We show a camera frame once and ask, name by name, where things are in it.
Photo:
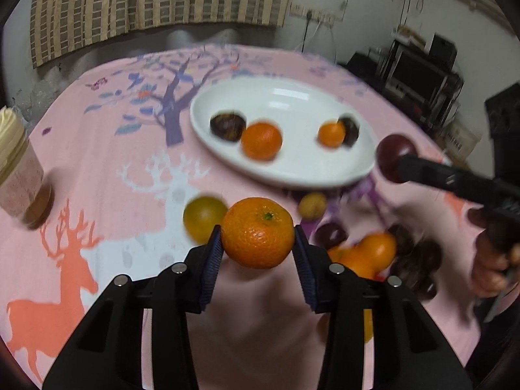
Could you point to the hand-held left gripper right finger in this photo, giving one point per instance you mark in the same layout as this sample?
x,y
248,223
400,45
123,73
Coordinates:
x,y
304,268

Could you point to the black box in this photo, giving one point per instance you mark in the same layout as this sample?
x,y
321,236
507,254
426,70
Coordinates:
x,y
503,130

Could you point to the pink printed tablecloth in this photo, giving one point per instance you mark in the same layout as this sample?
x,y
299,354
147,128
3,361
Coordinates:
x,y
122,219

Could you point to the tan longan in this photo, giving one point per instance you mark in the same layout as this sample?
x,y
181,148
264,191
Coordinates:
x,y
313,205

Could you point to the small orange mandarin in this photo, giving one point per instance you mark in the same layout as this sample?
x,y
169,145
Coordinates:
x,y
330,135

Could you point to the black monitor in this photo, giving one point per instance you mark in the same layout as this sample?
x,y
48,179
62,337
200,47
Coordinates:
x,y
422,71

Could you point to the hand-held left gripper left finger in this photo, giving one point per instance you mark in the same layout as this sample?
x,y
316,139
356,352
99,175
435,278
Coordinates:
x,y
211,268

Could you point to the wall socket strip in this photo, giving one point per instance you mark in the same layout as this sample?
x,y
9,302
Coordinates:
x,y
313,13

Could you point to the large dark red plum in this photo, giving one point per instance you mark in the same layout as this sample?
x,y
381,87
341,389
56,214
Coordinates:
x,y
389,153

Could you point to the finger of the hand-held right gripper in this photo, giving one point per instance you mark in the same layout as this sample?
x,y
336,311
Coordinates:
x,y
438,174

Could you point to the white oval plate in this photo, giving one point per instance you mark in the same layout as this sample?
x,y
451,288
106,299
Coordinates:
x,y
284,101

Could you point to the dark tv stand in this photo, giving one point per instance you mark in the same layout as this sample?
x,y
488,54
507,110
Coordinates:
x,y
440,111

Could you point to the orange mandarin with green stem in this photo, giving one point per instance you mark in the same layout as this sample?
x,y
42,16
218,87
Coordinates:
x,y
258,233

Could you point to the person's right hand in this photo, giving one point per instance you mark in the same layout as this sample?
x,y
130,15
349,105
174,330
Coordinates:
x,y
491,272

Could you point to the jar with cream lid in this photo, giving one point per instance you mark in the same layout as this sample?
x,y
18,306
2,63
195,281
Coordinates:
x,y
20,178

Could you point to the dark water chestnut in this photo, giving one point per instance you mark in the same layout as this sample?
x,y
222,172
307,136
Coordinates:
x,y
351,131
227,126

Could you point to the green-yellow citrus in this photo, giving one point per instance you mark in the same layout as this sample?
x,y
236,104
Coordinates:
x,y
203,217

